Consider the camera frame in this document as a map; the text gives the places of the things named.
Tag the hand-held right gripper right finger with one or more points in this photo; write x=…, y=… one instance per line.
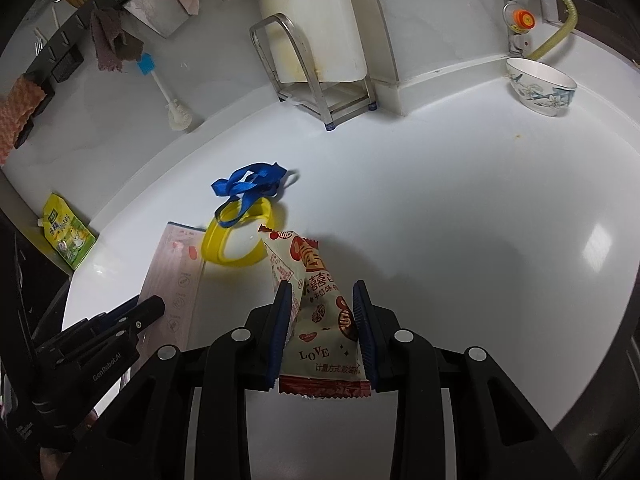
x=363, y=332

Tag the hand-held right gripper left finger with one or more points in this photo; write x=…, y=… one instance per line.
x=281, y=332

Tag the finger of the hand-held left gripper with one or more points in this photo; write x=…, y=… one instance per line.
x=92, y=326
x=147, y=310

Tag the red white snack packet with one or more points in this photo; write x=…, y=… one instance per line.
x=320, y=320

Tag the pink white flat packet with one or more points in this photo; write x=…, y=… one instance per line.
x=172, y=280

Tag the green yellow pouch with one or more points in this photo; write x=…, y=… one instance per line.
x=67, y=237

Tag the blue ribbon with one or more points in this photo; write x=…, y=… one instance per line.
x=235, y=185

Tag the white bottle brush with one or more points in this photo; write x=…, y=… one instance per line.
x=180, y=117

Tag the steel cutting board rack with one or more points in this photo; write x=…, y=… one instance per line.
x=341, y=110

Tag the pink wavy sponge cloth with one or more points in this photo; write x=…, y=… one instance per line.
x=17, y=107

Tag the small black box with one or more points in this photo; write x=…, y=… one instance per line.
x=67, y=66

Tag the brown cloth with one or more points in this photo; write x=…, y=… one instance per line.
x=107, y=40

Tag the fork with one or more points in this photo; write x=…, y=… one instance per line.
x=42, y=41

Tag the white patterned bowl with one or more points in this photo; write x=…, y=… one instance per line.
x=542, y=97

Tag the steel cleaver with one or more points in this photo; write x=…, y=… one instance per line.
x=160, y=12

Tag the white cutting board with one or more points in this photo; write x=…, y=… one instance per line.
x=310, y=20

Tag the gas valve with regulator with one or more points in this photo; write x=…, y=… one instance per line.
x=521, y=17

